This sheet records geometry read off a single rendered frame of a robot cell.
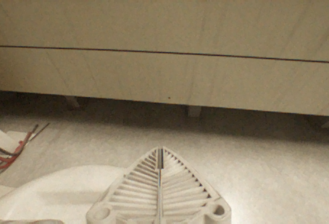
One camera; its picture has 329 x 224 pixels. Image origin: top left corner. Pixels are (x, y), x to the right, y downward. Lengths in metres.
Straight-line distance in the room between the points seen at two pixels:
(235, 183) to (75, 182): 0.72
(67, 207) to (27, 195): 0.10
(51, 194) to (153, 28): 0.61
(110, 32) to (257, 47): 0.56
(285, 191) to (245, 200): 0.23
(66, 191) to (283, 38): 0.84
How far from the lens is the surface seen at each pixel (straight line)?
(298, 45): 0.72
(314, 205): 1.05
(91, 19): 0.66
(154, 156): 0.17
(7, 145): 1.21
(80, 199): 0.50
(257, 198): 0.90
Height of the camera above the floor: 0.76
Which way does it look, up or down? 45 degrees down
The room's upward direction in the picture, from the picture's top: straight up
